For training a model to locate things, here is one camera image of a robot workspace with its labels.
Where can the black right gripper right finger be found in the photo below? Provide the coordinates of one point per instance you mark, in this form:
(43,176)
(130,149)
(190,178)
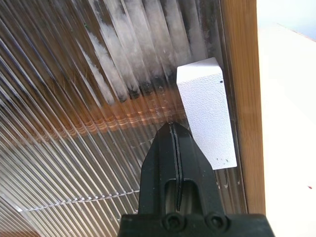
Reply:
(197,177)

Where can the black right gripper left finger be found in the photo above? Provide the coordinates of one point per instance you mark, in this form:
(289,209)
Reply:
(158,168)

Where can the ribbed clear sliding door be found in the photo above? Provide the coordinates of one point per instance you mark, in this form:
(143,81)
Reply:
(61,123)

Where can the wooden cabinet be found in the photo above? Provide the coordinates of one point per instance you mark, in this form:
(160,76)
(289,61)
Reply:
(244,98)

